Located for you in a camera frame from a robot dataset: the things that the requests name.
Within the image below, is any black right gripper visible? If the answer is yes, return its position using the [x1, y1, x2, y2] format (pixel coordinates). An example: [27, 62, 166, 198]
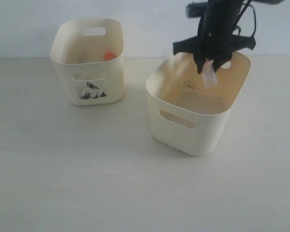
[173, 0, 256, 74]

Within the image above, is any orange-capped clear tube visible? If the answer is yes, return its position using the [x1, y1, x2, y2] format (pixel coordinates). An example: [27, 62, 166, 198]
[202, 60, 218, 88]
[82, 52, 117, 63]

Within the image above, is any plain cream plastic bin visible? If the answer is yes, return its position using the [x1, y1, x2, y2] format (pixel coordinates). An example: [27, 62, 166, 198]
[146, 52, 251, 156]

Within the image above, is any cream bin with mountain sticker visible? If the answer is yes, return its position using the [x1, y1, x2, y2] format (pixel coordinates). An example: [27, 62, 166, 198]
[50, 18, 124, 106]

